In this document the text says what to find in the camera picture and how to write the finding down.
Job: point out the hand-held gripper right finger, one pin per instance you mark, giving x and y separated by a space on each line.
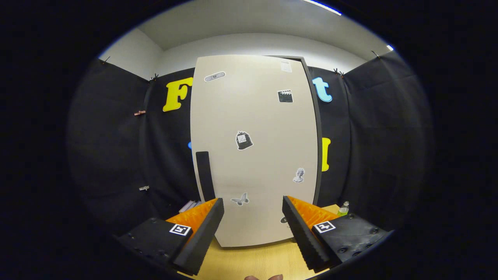
301 237

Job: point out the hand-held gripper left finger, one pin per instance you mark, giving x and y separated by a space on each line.
202 237

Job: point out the dark grey shoe cabinet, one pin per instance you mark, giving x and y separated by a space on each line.
319 155

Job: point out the beige shoe cabinet door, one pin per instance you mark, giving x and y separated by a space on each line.
253 116

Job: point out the white book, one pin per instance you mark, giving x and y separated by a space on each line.
188 206

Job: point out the green drink bottle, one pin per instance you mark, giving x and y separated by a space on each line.
343 211

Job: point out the black backdrop cloth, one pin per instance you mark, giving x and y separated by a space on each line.
389 136

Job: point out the red clip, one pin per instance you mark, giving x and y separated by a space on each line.
140 112

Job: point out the long ceiling light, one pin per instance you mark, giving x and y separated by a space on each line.
323 7

